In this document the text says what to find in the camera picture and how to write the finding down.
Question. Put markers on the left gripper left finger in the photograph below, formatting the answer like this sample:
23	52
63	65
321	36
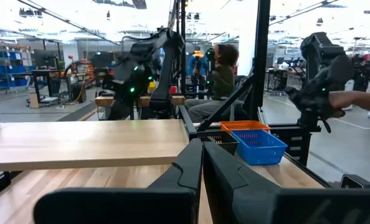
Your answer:
175	193

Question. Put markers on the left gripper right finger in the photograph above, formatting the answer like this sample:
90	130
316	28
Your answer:
235	193

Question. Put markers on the blue plastic basket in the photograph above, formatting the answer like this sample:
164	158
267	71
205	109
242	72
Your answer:
258	147

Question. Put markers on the black plastic basket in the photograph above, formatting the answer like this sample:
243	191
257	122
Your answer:
224	141

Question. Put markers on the orange plastic basket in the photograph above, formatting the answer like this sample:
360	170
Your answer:
244	125

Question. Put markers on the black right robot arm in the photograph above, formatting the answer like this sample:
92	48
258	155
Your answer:
166	77

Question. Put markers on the wooden workbench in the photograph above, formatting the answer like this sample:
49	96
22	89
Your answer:
141	100

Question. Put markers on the cardboard box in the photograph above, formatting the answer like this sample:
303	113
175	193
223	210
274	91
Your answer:
34	100

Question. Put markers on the black computer monitor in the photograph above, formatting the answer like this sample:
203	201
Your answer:
45	58

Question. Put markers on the standing person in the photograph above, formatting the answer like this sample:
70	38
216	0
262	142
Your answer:
197	63

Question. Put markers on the seated person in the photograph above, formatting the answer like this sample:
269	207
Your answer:
224	81

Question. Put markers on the rack with blue bins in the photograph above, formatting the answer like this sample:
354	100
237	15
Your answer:
7	71

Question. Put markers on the black rig frame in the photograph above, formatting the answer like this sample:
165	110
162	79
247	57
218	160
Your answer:
261	62

